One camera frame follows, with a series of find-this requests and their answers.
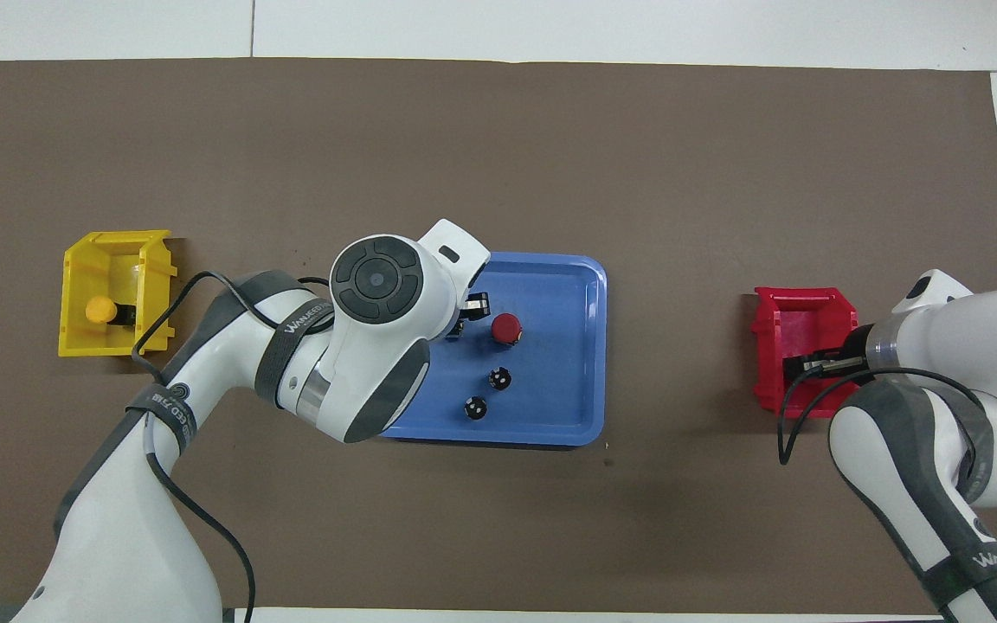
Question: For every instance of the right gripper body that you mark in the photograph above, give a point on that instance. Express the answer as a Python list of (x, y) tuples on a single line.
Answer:
[(845, 353)]

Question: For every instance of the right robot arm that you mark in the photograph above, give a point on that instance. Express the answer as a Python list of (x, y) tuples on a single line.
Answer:
[(974, 337)]

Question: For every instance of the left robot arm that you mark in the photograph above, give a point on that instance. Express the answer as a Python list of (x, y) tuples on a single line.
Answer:
[(377, 346)]

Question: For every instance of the blue plastic tray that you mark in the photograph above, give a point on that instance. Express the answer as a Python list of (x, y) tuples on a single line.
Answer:
[(550, 389)]

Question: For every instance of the red push button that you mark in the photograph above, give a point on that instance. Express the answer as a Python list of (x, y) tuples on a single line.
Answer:
[(505, 327)]

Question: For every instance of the red plastic bin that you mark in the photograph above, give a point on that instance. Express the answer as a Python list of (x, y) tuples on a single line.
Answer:
[(801, 322)]

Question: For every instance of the black knob button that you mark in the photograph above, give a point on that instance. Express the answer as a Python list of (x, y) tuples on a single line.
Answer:
[(500, 378), (475, 407)]

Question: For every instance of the yellow push button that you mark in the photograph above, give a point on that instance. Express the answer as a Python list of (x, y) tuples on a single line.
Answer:
[(101, 310)]

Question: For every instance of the yellow plastic bin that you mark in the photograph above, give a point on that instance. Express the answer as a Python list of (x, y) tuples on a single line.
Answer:
[(83, 337)]

